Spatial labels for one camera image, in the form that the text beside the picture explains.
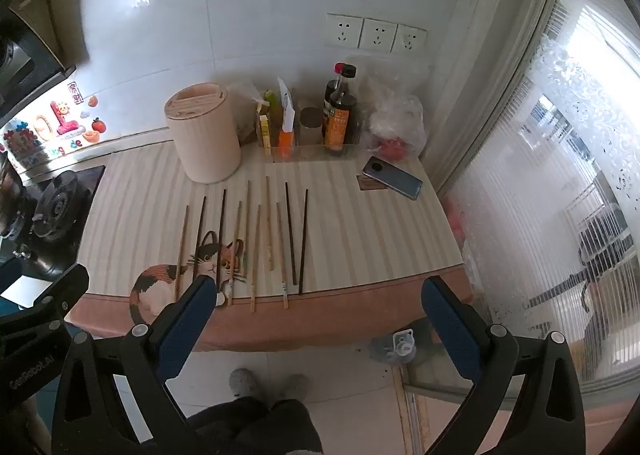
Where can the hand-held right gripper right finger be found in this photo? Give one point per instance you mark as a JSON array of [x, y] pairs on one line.
[[450, 330]]

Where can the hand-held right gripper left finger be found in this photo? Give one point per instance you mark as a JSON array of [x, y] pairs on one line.
[[186, 325]]

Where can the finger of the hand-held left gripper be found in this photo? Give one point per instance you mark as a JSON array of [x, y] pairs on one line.
[[70, 287]]

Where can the dark wooden chopstick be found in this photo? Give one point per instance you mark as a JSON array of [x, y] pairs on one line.
[[200, 235], [222, 235], [304, 240], [290, 235]]

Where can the banded light wooden chopstick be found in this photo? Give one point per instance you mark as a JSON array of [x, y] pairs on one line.
[[281, 250]]

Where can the cream cylindrical utensil holder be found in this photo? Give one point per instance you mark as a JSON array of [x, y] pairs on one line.
[[205, 135]]

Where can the black gas stove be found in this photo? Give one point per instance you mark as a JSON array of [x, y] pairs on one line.
[[75, 245]]

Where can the white paper sheet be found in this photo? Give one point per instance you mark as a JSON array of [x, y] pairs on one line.
[[25, 291]]

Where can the clear water bottle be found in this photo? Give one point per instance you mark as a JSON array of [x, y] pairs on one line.
[[400, 347]]

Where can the grey slipper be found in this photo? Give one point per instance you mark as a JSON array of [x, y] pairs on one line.
[[244, 382], [295, 386]]

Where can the black stove burner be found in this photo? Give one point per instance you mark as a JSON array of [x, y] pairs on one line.
[[62, 202]]

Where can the person's legs in dark trousers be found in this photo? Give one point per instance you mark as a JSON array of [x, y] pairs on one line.
[[260, 425]]

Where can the striped table mat cat print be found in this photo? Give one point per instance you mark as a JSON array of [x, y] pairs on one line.
[[350, 235]]

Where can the blue-grey smartphone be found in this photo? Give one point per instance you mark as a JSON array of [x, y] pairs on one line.
[[395, 177]]

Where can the brown card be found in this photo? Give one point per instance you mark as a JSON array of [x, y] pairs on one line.
[[367, 184]]

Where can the red item in bag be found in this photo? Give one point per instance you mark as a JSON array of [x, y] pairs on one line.
[[392, 149]]

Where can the yellow box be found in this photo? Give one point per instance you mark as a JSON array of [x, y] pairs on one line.
[[264, 130]]

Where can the orange and white packet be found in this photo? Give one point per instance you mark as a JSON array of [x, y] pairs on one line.
[[286, 135]]

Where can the brownish plastic bag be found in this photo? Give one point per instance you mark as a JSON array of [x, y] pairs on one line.
[[248, 115]]

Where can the frosted glass sliding door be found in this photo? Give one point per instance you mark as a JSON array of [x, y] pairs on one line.
[[550, 135]]

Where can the clear plastic bag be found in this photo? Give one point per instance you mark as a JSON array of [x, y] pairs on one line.
[[400, 110]]

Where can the range hood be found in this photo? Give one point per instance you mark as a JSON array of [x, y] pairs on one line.
[[20, 60]]

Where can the soy sauce bottle red cap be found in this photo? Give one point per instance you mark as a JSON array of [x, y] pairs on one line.
[[339, 125]]

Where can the grey can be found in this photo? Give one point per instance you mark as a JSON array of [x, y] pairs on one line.
[[310, 127]]

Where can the group of colourful wall stickers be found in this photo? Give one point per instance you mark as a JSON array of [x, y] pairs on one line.
[[60, 125]]

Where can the white wall socket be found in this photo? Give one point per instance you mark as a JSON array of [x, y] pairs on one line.
[[343, 31], [378, 36], [410, 40]]

